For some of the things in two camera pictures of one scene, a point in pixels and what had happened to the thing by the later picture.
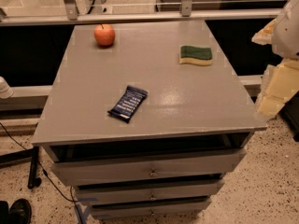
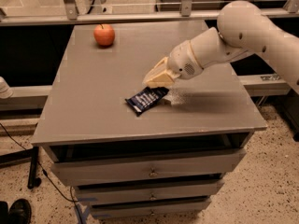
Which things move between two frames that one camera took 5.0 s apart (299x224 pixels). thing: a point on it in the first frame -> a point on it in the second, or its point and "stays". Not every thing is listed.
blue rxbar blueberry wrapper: (126, 105) -> (146, 98)
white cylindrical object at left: (6, 91) stays
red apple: (104, 35) stays
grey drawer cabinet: (146, 119) stays
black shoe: (20, 212) stays
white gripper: (287, 35) -> (182, 61)
